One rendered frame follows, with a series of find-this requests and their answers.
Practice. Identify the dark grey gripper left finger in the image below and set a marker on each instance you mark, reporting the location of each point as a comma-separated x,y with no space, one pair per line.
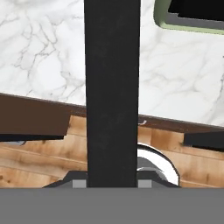
74,180

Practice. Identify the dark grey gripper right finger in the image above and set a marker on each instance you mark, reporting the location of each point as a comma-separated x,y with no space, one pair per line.
147,183

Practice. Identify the black cutting board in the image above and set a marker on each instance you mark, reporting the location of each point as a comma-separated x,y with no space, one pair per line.
112,93

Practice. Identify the brown cabinet door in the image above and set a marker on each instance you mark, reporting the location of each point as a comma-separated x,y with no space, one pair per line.
32,116

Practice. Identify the green sink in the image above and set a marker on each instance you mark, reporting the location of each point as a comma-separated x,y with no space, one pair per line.
163,17

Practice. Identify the white round thing, black rim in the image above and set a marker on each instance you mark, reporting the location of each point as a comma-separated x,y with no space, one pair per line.
157,163

